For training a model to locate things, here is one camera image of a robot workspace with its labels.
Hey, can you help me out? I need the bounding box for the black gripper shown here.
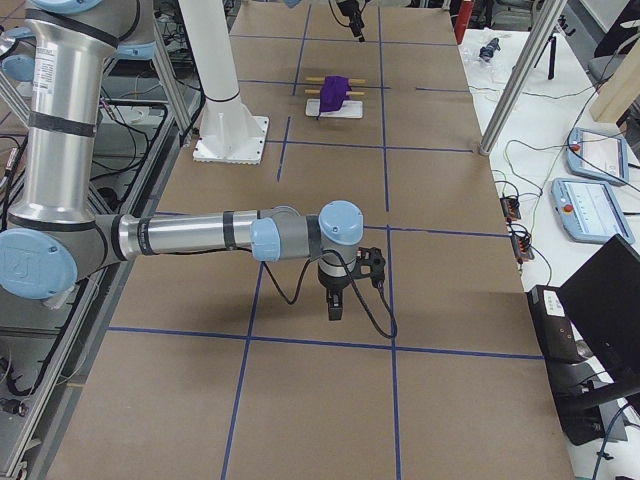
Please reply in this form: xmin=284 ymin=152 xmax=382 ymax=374
xmin=335 ymin=0 xmax=365 ymax=41
xmin=318 ymin=262 xmax=350 ymax=321

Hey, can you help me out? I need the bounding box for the purple towel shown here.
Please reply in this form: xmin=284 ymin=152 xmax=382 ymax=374
xmin=317 ymin=75 xmax=351 ymax=118

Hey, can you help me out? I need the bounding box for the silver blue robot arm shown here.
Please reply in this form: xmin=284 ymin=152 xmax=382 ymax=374
xmin=1 ymin=1 xmax=365 ymax=320

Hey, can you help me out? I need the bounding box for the wooden towel rack white base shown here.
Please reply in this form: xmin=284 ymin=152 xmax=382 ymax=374
xmin=304 ymin=75 xmax=366 ymax=119

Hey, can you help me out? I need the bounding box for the orange black connector box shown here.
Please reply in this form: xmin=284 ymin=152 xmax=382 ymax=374
xmin=500 ymin=196 xmax=521 ymax=222

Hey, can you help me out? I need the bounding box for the black computer box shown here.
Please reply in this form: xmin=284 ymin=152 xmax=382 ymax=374
xmin=527 ymin=285 xmax=580 ymax=364

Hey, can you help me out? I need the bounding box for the black monitor on stand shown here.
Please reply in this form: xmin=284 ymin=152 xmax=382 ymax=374
xmin=547 ymin=234 xmax=639 ymax=445

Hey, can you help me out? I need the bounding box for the lower teach pendant tablet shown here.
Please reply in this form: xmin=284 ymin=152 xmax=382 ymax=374
xmin=550 ymin=178 xmax=635 ymax=244

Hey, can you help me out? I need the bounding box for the teach pendant tablet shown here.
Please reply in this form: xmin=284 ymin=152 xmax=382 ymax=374
xmin=566 ymin=127 xmax=629 ymax=185
xmin=550 ymin=178 xmax=635 ymax=244

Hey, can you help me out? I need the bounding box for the upper teach pendant tablet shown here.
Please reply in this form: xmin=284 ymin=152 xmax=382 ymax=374
xmin=566 ymin=127 xmax=629 ymax=185

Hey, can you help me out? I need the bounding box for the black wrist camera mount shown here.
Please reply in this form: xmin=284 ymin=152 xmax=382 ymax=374
xmin=353 ymin=247 xmax=386 ymax=290

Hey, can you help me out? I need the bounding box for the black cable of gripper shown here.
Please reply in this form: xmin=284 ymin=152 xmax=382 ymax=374
xmin=261 ymin=249 xmax=399 ymax=340

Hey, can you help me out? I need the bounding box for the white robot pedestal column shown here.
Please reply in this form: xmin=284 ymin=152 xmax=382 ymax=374
xmin=179 ymin=0 xmax=269 ymax=164

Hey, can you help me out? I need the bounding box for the aluminium frame post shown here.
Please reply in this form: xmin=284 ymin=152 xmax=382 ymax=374
xmin=478 ymin=0 xmax=567 ymax=156

